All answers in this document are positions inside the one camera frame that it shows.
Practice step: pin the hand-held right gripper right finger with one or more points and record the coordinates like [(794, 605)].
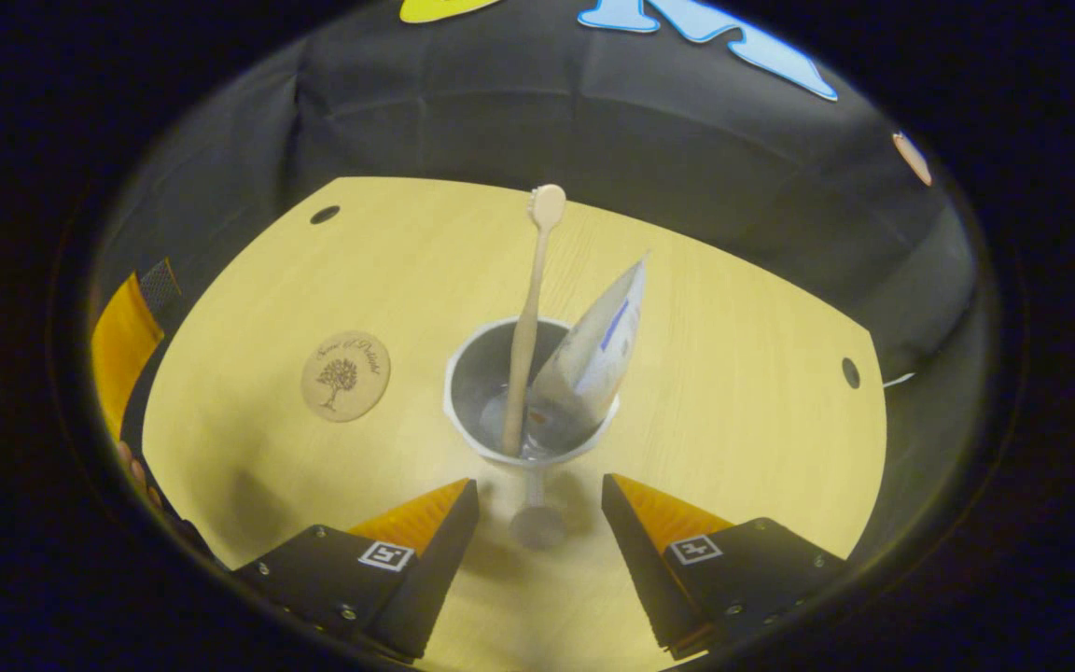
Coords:
[(640, 569)]

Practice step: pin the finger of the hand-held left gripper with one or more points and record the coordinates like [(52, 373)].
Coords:
[(122, 345)]

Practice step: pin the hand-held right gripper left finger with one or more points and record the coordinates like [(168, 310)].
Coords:
[(435, 569)]

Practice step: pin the round wooden coaster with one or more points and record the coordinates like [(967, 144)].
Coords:
[(345, 375)]

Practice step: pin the white toothpaste tube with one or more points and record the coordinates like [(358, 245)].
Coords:
[(593, 359)]

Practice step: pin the beige wooden toothbrush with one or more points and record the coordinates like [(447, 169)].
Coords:
[(533, 308)]

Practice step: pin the light wooden desktop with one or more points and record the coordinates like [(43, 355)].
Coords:
[(733, 411)]

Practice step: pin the black desk hole cap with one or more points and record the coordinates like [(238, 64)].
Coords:
[(325, 214), (850, 372)]

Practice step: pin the black backdrop cloth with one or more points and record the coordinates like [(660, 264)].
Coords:
[(519, 112)]

